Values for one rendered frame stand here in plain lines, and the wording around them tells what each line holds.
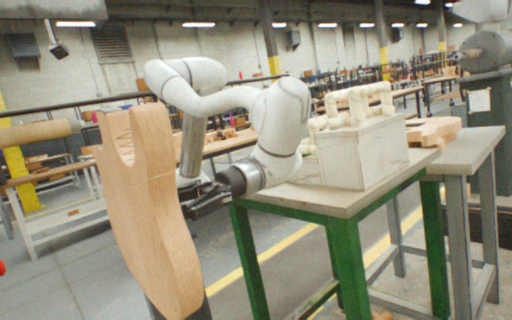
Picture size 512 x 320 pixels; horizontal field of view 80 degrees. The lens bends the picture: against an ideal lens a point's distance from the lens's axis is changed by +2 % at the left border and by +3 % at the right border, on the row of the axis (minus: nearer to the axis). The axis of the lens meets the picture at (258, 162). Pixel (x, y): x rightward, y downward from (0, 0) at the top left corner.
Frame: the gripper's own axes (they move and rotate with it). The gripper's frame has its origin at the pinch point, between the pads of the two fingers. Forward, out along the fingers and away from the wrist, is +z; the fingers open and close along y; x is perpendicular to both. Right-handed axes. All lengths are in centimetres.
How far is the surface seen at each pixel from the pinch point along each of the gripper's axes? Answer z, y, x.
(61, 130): 10.3, 6.6, 18.7
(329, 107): -56, -2, 12
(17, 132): 16.3, 6.7, 19.8
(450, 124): -119, -15, -5
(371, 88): -64, -10, 16
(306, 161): -52, 5, -5
